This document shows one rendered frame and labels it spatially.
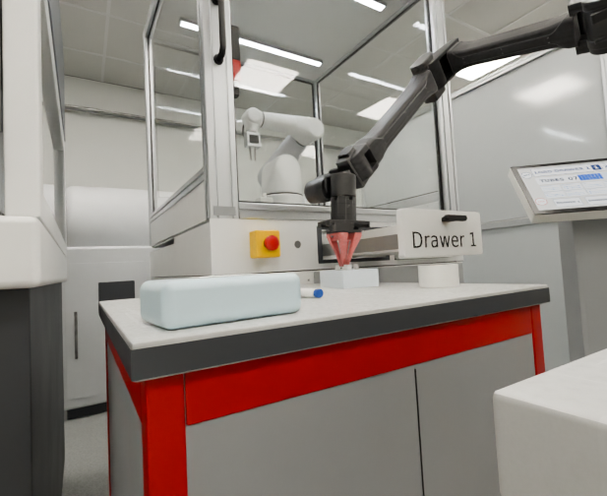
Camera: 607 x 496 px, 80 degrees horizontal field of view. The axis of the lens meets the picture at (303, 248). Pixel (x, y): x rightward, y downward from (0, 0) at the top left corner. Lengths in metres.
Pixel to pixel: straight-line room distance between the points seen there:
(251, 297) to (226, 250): 0.60
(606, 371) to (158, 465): 0.30
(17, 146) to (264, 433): 0.55
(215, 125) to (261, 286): 0.71
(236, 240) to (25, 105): 0.51
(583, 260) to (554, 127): 1.11
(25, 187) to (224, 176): 0.47
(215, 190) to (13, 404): 0.59
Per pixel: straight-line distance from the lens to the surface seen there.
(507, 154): 2.82
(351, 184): 0.81
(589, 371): 0.20
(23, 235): 0.66
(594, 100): 2.67
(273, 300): 0.38
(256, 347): 0.33
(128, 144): 4.35
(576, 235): 1.82
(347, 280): 0.76
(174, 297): 0.34
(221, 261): 0.95
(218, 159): 1.00
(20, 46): 0.76
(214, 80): 1.08
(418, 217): 0.87
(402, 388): 0.47
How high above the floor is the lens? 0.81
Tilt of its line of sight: 3 degrees up
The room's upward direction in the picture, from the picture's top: 3 degrees counter-clockwise
